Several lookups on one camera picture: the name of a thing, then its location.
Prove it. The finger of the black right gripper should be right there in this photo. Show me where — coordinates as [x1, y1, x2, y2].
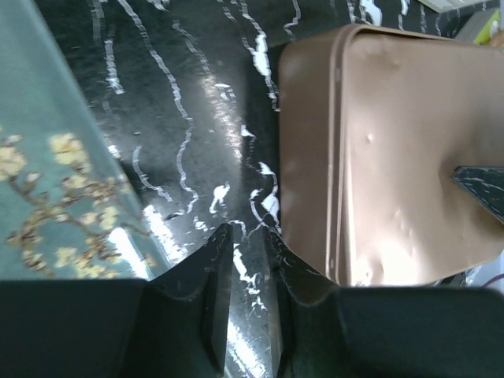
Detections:
[450, 166, 504, 223]

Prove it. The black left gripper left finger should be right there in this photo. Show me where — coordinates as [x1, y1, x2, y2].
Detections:
[1, 224, 233, 377]

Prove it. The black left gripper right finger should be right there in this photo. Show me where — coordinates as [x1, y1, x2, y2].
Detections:
[262, 228, 503, 377]

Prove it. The rose gold tin lid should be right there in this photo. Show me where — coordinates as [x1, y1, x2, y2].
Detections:
[279, 24, 503, 286]

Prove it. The floral blossom serving tray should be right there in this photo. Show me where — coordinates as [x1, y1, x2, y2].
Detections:
[1, 1, 169, 280]

